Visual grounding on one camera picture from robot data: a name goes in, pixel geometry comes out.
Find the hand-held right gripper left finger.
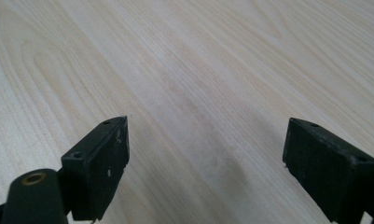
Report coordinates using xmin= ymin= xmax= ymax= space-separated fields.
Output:
xmin=61 ymin=116 xmax=131 ymax=222

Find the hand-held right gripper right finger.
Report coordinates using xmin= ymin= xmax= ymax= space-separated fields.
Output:
xmin=282 ymin=117 xmax=374 ymax=224

